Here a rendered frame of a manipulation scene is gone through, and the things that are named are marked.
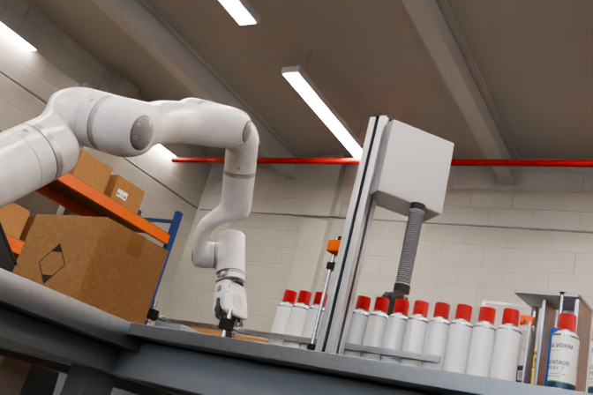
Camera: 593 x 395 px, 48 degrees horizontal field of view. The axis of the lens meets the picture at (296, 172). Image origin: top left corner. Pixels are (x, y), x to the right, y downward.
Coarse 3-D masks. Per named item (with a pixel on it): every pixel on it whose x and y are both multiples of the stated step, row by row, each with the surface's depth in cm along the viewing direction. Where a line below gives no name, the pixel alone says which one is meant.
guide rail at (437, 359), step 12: (192, 324) 188; (204, 324) 186; (216, 324) 183; (264, 336) 172; (276, 336) 169; (288, 336) 167; (348, 348) 156; (360, 348) 154; (372, 348) 152; (384, 348) 150; (420, 360) 144; (432, 360) 142
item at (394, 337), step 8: (400, 304) 156; (408, 304) 156; (400, 312) 155; (392, 320) 154; (400, 320) 153; (392, 328) 153; (400, 328) 153; (384, 336) 154; (392, 336) 152; (400, 336) 152; (384, 344) 153; (392, 344) 151; (400, 344) 152; (384, 360) 151; (392, 360) 150
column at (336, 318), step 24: (384, 120) 164; (360, 168) 161; (360, 192) 159; (360, 216) 155; (360, 240) 153; (336, 264) 152; (360, 264) 153; (336, 288) 150; (336, 312) 146; (336, 336) 144
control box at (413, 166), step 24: (384, 144) 160; (408, 144) 159; (432, 144) 162; (384, 168) 155; (408, 168) 157; (432, 168) 160; (384, 192) 154; (408, 192) 156; (432, 192) 158; (408, 216) 163; (432, 216) 159
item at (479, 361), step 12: (480, 312) 144; (492, 312) 143; (480, 324) 141; (492, 324) 142; (480, 336) 140; (492, 336) 140; (480, 348) 139; (492, 348) 140; (468, 360) 140; (480, 360) 138; (468, 372) 139; (480, 372) 137
